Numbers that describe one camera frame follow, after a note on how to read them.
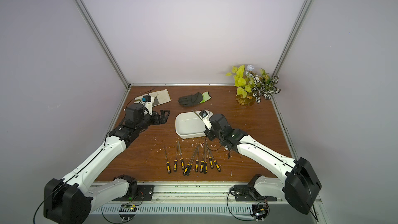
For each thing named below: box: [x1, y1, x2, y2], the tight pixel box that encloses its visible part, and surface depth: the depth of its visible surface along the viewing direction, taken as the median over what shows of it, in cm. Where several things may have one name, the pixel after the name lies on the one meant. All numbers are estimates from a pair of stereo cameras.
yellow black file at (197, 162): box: [194, 144, 200, 173], surface depth 83 cm
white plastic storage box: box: [175, 110, 214, 139], surface depth 98 cm
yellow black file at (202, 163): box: [199, 146, 205, 174], surface depth 83 cm
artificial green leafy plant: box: [225, 64, 281, 104], surface depth 92 cm
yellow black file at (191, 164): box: [186, 145, 201, 176], surface depth 81 cm
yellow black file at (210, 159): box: [206, 143, 215, 170], surface depth 83 cm
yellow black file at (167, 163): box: [163, 144, 172, 175], surface depth 82 cm
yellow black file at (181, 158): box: [177, 141, 186, 171], surface depth 84 cm
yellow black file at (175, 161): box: [173, 141, 179, 173], surface depth 82 cm
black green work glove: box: [177, 91, 212, 107], surface depth 112 cm
